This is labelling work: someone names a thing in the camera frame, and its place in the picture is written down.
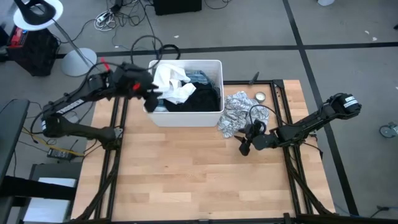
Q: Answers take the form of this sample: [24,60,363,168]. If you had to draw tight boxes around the grey cabinet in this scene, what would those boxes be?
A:
[18,161,82,224]

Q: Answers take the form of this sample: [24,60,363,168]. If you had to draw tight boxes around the white cloth with grey print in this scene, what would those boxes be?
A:
[216,91,270,139]

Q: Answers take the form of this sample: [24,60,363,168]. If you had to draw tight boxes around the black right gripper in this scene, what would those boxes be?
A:
[233,133,277,157]

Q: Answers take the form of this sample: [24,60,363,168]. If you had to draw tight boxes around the black power brick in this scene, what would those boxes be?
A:
[47,147,76,162]

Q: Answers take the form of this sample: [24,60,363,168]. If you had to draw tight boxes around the short black stick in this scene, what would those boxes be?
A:
[248,71,261,86]

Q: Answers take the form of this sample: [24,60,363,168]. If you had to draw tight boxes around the white round-base floor stand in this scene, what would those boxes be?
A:
[12,0,98,77]

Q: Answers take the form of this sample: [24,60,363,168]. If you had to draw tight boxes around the black floor box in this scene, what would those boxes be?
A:
[152,0,203,16]

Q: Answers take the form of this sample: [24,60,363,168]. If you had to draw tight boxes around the white power strip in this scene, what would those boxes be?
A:
[94,11,115,32]

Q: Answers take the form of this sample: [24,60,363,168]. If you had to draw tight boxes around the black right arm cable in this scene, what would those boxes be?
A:
[248,104,281,129]

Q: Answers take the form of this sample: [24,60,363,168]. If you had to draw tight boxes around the black headset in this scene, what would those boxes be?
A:
[14,0,57,26]

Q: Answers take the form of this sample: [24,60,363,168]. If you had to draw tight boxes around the black case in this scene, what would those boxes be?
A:
[6,27,60,77]

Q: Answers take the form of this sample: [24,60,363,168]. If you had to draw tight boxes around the black floor plug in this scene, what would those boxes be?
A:
[369,205,391,218]

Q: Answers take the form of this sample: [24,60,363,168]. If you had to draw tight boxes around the grey caster wheel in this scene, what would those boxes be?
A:
[379,121,398,139]

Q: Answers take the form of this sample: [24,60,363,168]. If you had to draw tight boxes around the black aluminium frame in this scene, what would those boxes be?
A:
[73,79,338,224]

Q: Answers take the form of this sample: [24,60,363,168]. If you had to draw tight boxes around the red box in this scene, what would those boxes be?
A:
[8,26,28,50]

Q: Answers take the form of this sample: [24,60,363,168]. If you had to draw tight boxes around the white plastic laundry basket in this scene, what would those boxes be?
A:
[143,58,225,128]

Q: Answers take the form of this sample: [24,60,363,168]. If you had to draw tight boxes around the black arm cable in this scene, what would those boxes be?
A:
[129,34,164,68]
[248,104,281,129]

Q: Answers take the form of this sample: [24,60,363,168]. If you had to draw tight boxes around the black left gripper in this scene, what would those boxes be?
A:
[116,62,164,113]

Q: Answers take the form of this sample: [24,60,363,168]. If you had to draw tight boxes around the blue striped shirt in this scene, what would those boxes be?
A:
[183,70,215,87]

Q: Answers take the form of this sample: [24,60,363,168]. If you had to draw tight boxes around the black cable loop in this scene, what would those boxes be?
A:
[160,44,182,60]

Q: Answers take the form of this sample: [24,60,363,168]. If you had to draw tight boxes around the black desk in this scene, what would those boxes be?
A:
[0,98,31,184]

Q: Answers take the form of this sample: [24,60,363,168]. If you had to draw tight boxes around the black printed garment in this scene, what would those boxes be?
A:
[164,82,221,113]

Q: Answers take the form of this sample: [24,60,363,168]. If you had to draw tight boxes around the white shirt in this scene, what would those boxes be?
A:
[153,63,197,105]

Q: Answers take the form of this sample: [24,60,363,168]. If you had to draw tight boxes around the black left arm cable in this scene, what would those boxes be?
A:
[129,34,164,68]

